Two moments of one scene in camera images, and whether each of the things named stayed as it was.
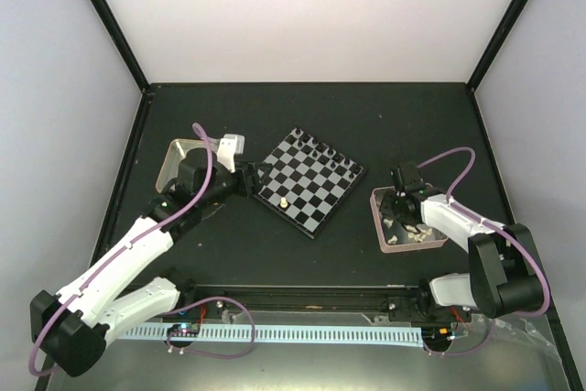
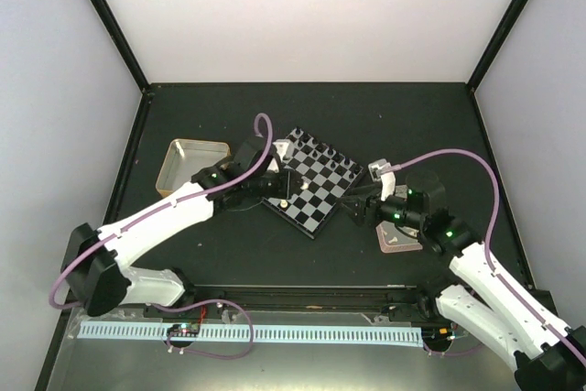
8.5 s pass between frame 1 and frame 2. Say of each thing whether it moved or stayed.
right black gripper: moved
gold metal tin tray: stayed
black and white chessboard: stayed
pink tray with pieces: stayed
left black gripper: moved
